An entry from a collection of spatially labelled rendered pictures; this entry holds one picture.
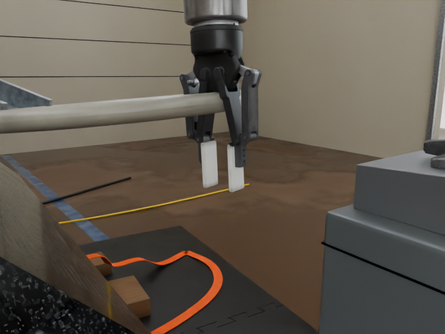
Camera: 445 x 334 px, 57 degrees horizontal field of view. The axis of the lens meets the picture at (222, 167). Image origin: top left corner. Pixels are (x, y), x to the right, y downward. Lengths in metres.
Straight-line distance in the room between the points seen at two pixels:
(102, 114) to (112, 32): 5.97
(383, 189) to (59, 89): 5.72
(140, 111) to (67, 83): 5.72
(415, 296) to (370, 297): 0.08
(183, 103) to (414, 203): 0.38
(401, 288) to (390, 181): 0.16
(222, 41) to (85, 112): 0.20
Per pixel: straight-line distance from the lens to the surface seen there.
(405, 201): 0.70
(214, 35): 0.58
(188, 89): 0.63
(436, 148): 0.80
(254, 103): 0.58
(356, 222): 0.70
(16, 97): 1.01
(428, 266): 0.65
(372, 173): 0.72
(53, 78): 6.19
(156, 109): 0.53
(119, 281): 2.02
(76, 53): 6.29
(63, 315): 0.58
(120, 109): 0.52
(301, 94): 6.34
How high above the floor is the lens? 1.03
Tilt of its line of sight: 13 degrees down
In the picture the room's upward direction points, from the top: straight up
